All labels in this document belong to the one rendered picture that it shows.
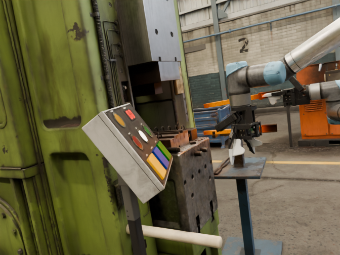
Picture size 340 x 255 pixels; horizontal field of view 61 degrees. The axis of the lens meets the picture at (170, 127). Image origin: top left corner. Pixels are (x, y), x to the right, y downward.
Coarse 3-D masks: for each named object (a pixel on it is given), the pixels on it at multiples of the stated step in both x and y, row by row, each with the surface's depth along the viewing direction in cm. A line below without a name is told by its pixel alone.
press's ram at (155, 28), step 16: (128, 0) 133; (144, 0) 130; (160, 0) 142; (128, 16) 135; (144, 16) 130; (160, 16) 141; (128, 32) 136; (144, 32) 132; (160, 32) 140; (176, 32) 154; (128, 48) 138; (144, 48) 134; (160, 48) 140; (176, 48) 153; (128, 64) 140
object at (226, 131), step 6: (264, 126) 167; (270, 126) 165; (276, 126) 164; (204, 132) 182; (210, 132) 180; (216, 132) 179; (222, 132) 177; (228, 132) 175; (264, 132) 167; (270, 132) 165
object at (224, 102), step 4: (260, 92) 146; (264, 92) 143; (268, 92) 141; (272, 92) 141; (252, 96) 145; (256, 96) 144; (260, 96) 142; (224, 100) 154; (228, 100) 152; (204, 104) 159; (208, 104) 158; (212, 104) 157; (216, 104) 156; (220, 104) 154; (224, 104) 153
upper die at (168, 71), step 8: (144, 64) 141; (152, 64) 139; (160, 64) 139; (168, 64) 146; (176, 64) 152; (136, 72) 145; (144, 72) 142; (152, 72) 140; (160, 72) 138; (168, 72) 145; (176, 72) 152; (136, 80) 146; (144, 80) 143; (152, 80) 141; (160, 80) 139; (168, 80) 150
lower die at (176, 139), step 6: (168, 132) 154; (174, 132) 152; (186, 132) 158; (162, 138) 150; (168, 138) 147; (174, 138) 146; (180, 138) 152; (186, 138) 158; (168, 144) 143; (174, 144) 146; (180, 144) 151; (186, 144) 157
